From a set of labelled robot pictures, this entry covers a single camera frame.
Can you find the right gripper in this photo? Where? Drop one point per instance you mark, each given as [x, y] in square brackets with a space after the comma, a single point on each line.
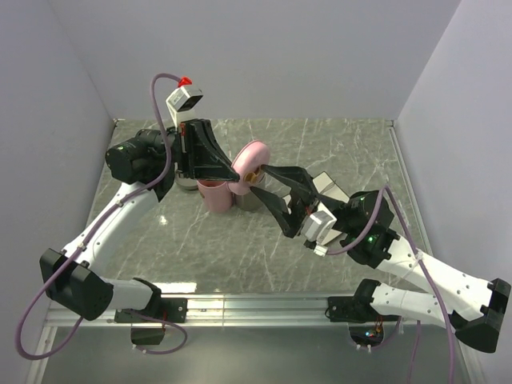
[304, 195]

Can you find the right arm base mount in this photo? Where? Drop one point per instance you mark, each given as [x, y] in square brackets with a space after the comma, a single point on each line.
[365, 325]

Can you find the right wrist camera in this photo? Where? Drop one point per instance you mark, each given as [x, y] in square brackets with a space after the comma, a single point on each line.
[318, 231]

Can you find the grey lid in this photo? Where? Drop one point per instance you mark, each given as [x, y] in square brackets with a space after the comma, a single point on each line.
[186, 184]

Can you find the aluminium rail frame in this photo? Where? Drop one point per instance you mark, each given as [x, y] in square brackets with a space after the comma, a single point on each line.
[256, 298]

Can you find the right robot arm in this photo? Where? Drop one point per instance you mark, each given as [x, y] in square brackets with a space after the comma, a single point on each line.
[471, 309]

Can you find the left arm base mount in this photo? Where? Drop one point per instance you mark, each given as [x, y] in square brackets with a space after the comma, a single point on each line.
[149, 326]

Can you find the pink lid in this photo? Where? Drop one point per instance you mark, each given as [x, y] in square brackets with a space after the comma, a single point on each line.
[248, 165]

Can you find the white square plate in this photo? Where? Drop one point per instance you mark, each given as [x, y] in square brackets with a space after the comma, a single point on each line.
[330, 194]

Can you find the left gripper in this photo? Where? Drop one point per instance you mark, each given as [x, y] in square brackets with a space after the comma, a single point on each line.
[196, 138]

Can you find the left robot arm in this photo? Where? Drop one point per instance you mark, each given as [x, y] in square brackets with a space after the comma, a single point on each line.
[146, 166]

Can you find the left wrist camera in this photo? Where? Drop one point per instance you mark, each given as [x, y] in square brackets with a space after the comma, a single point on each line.
[181, 103]

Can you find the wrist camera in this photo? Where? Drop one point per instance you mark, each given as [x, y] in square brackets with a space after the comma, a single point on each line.
[318, 231]
[181, 103]

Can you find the grey cylinder container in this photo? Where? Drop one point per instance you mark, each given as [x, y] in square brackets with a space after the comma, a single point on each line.
[248, 202]

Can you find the pink cylinder container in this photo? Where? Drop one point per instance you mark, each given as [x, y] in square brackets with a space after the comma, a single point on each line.
[215, 195]

